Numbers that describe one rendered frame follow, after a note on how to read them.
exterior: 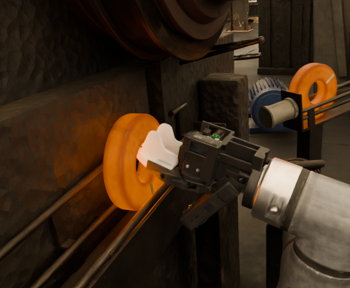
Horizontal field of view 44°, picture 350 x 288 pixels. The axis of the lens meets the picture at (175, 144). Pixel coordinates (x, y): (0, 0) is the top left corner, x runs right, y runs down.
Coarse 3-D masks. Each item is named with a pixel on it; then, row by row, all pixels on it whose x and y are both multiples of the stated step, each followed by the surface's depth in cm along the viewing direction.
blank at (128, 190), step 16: (112, 128) 64; (128, 128) 63; (144, 128) 67; (112, 144) 62; (128, 144) 62; (112, 160) 61; (128, 160) 63; (112, 176) 62; (128, 176) 63; (144, 176) 70; (112, 192) 63; (128, 192) 63; (144, 192) 68; (128, 208) 65
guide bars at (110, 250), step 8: (168, 184) 70; (160, 192) 68; (152, 200) 66; (144, 208) 64; (152, 208) 67; (136, 216) 62; (144, 216) 63; (128, 224) 61; (136, 224) 61; (120, 232) 59; (128, 232) 60; (120, 240) 58; (112, 248) 57; (104, 256) 55; (112, 256) 56; (96, 264) 54; (104, 264) 55; (88, 272) 53; (96, 272) 53; (80, 280) 52; (88, 280) 52
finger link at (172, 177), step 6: (150, 162) 64; (150, 168) 64; (156, 168) 63; (162, 168) 63; (174, 168) 63; (156, 174) 63; (162, 174) 62; (168, 174) 61; (174, 174) 61; (180, 174) 62; (162, 180) 62; (168, 180) 62; (174, 180) 61; (180, 180) 61; (180, 186) 61; (186, 186) 62
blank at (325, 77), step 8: (312, 64) 115; (320, 64) 115; (304, 72) 113; (312, 72) 114; (320, 72) 115; (328, 72) 117; (296, 80) 114; (304, 80) 113; (312, 80) 115; (320, 80) 116; (328, 80) 117; (336, 80) 119; (296, 88) 113; (304, 88) 114; (320, 88) 120; (328, 88) 118; (336, 88) 120; (304, 96) 115; (320, 96) 120; (328, 96) 119; (304, 104) 115; (312, 104) 117; (328, 104) 120
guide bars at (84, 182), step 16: (176, 112) 89; (96, 176) 66; (48, 208) 58; (112, 208) 67; (32, 224) 55; (64, 224) 60; (96, 224) 63; (16, 240) 52; (64, 240) 61; (80, 240) 60; (0, 256) 50; (64, 256) 58; (80, 256) 62; (48, 272) 55
